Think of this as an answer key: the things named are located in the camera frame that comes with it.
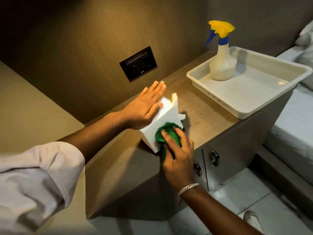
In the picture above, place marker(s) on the person's left hand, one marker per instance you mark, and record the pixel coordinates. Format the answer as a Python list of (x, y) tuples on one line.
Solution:
[(140, 109)]

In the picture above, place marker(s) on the person's right hand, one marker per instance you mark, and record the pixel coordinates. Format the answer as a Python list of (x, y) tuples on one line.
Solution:
[(179, 166)]

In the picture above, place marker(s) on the person's left thumb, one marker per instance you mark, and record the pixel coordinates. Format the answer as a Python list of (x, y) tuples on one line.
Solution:
[(154, 112)]

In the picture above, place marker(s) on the person's left little finger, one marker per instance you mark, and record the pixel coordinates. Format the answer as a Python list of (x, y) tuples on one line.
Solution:
[(142, 91)]

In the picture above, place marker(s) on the person's left middle finger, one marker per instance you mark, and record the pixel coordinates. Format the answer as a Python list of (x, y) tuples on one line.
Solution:
[(154, 88)]

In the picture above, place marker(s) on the person's right middle finger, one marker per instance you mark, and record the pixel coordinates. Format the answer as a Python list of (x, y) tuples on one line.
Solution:
[(180, 138)]

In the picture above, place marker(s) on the white tissue box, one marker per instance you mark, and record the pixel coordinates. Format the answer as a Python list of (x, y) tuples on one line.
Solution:
[(161, 119)]

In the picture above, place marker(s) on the green cleaning cloth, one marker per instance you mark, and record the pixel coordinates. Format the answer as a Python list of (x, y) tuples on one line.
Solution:
[(168, 139)]

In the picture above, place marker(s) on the person's left forearm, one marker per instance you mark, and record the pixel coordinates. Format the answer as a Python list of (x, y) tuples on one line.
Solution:
[(95, 133)]

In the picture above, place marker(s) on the person's right forearm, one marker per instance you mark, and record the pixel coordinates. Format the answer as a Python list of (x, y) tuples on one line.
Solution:
[(215, 212)]

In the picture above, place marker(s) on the grey bedside cabinet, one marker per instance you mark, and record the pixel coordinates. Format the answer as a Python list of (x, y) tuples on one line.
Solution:
[(195, 134)]

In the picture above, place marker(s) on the white tissue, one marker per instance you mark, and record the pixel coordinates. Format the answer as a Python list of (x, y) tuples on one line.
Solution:
[(174, 97)]

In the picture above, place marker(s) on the spray bottle with yellow trigger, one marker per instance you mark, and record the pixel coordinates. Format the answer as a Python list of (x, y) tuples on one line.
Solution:
[(222, 58)]

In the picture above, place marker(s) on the white plastic tray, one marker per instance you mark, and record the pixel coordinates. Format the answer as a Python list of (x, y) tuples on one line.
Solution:
[(249, 83)]

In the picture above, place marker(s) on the person's white shoe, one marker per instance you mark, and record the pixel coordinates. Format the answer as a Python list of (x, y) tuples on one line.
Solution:
[(253, 219)]

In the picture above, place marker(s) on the bed with white sheet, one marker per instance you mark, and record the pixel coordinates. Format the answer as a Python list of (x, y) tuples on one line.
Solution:
[(291, 129)]

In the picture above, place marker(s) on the white shirt sleeve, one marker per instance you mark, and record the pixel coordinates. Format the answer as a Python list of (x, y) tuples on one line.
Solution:
[(36, 185)]

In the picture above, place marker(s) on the white pillow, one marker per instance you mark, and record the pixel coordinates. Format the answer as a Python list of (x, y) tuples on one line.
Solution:
[(305, 39)]

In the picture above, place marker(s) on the black wall socket panel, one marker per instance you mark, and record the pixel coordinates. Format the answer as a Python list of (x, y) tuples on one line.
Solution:
[(138, 64)]

